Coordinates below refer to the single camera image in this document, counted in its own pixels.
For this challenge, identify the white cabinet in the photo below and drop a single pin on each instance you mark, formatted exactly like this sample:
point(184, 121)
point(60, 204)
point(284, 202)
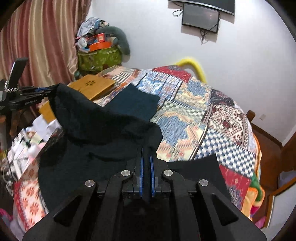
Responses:
point(280, 208)

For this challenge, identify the green patterned bag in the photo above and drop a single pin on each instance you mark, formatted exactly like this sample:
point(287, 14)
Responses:
point(99, 60)

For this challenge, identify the folded dark teal garment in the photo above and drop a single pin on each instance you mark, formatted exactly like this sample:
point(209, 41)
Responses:
point(133, 102)

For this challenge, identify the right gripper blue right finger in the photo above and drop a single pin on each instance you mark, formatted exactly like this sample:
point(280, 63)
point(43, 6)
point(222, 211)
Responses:
point(154, 166)

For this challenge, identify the curved black wall screen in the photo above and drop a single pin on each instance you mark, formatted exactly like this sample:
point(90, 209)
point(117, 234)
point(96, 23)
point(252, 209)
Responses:
point(227, 6)

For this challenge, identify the colourful patchwork bedspread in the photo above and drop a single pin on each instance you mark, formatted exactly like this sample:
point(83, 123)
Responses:
point(196, 121)

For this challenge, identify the orange box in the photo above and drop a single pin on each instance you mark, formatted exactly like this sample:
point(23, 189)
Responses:
point(99, 46)

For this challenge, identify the orange fleece blanket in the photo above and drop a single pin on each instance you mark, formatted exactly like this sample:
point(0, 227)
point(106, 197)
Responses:
point(254, 198)

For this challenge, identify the grey plush toy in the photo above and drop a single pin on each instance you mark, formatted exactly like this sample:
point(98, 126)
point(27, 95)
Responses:
point(117, 38)

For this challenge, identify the wooden lap desk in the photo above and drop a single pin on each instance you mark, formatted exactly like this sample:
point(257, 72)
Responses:
point(91, 86)

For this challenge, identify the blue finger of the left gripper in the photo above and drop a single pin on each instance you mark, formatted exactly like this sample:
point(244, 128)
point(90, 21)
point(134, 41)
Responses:
point(46, 89)
point(44, 94)

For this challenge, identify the black pants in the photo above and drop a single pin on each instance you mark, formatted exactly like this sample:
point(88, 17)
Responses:
point(95, 144)

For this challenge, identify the small wall monitor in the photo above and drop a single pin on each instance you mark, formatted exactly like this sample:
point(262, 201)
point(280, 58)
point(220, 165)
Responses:
point(200, 17)

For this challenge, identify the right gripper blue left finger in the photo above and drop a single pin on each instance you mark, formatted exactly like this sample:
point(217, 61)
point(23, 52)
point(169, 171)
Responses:
point(139, 173)

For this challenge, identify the yellow curved tube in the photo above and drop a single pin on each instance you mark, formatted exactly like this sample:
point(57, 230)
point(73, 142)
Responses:
point(196, 67)

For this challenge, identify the striped pink curtain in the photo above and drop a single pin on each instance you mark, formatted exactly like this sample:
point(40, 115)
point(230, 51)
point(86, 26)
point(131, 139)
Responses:
point(44, 32)

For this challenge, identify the white papers pile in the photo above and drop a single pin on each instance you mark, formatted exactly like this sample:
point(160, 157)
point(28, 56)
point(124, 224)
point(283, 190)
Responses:
point(28, 144)

